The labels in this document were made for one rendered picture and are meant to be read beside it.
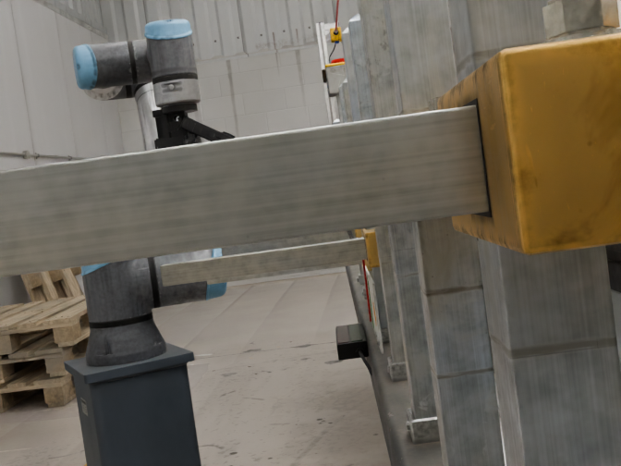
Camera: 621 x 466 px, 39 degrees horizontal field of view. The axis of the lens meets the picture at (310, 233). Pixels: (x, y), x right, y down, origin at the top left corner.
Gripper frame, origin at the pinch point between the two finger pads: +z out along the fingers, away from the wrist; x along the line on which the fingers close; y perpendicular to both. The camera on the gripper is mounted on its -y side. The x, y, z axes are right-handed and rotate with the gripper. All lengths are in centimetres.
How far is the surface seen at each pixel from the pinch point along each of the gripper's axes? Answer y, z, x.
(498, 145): -38, -1, 149
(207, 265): -9.0, 8.6, 47.8
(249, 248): -7.6, 10.0, -2.2
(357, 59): -34, -15, 68
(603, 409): -41, 8, 142
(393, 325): -34, 17, 68
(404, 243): -36, 5, 93
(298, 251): -22, 8, 47
